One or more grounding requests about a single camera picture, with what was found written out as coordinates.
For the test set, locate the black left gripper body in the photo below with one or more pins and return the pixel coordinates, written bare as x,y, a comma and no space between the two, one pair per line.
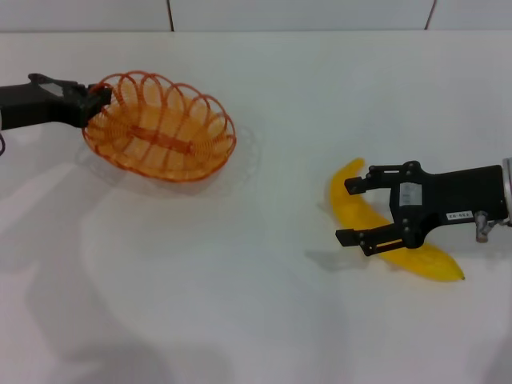
40,106

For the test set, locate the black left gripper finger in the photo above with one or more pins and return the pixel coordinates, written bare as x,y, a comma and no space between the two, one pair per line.
90,112
100,95

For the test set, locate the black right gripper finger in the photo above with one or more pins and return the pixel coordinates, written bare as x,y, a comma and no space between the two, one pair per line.
380,238
380,178

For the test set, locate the yellow banana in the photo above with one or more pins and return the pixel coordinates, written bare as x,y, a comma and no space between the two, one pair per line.
356,208

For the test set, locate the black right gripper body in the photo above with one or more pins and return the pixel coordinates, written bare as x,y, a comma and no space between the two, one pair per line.
448,188

